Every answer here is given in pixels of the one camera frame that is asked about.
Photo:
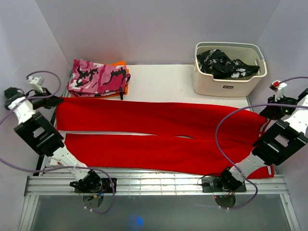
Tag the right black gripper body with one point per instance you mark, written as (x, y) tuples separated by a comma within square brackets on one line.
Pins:
[(281, 111)]

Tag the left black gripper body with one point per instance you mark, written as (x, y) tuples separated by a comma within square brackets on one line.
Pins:
[(38, 100)]

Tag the red trousers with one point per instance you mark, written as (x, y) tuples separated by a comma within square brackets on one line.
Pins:
[(180, 137)]

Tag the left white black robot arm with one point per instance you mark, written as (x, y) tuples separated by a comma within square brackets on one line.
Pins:
[(43, 137)]

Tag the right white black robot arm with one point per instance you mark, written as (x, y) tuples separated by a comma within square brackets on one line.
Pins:
[(283, 139)]

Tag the pink camouflage folded trousers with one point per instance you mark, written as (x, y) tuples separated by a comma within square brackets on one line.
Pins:
[(98, 78)]

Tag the black white floral trousers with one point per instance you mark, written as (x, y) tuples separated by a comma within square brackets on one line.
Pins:
[(220, 66)]

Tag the orange folded trousers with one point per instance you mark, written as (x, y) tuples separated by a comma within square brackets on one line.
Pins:
[(120, 65)]

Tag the cream perforated plastic basket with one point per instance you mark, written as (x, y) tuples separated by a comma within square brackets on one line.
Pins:
[(250, 54)]

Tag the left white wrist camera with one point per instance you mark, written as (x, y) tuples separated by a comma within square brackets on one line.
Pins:
[(36, 83)]

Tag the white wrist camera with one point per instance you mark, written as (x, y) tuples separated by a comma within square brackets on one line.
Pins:
[(278, 87), (36, 83)]

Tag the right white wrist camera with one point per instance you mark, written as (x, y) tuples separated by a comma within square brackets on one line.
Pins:
[(278, 87)]

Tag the aluminium rail frame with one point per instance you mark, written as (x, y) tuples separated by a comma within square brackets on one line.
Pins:
[(134, 182)]

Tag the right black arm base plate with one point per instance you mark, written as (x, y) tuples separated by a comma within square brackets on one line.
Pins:
[(210, 185)]

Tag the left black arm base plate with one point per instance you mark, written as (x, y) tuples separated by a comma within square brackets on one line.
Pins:
[(103, 185)]

